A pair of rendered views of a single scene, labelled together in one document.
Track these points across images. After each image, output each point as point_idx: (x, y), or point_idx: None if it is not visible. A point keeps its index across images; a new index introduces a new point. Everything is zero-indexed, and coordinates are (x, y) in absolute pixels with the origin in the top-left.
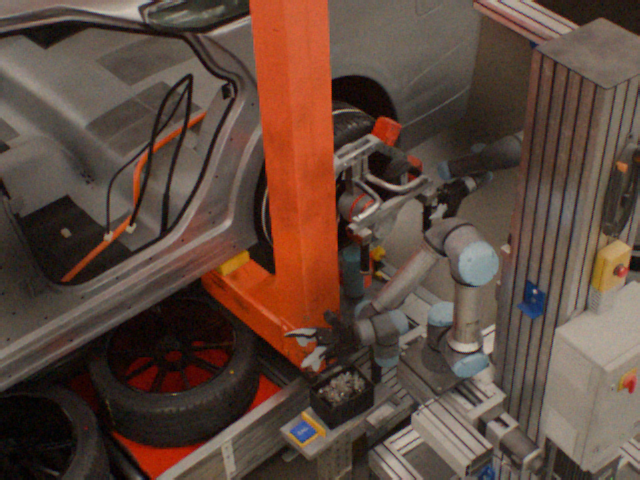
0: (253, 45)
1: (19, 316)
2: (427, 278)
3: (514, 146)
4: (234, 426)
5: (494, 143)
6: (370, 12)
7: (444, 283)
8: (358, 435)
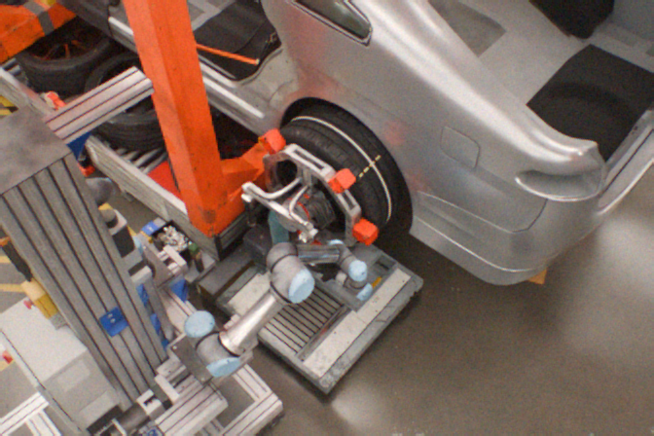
0: (283, 19)
1: None
2: (407, 336)
3: (272, 257)
4: (171, 197)
5: (284, 244)
6: (388, 97)
7: (403, 350)
8: (208, 290)
